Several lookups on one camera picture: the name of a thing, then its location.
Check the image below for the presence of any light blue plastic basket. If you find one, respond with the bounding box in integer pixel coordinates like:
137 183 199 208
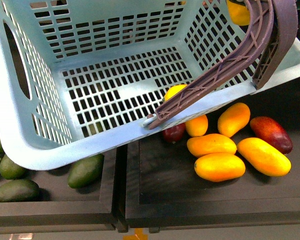
0 0 300 172

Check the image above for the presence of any brown basket handle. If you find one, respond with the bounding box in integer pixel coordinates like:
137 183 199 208
143 0 298 130

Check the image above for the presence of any dark red mango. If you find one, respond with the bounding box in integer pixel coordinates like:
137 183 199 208
162 123 186 143

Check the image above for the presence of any yellow orange mango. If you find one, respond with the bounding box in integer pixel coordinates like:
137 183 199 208
185 114 209 137
237 137 292 177
217 102 251 138
186 133 237 158

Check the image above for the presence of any green avocado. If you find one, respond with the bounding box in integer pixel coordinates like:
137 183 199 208
0 179 40 203
67 154 105 189
0 154 27 180

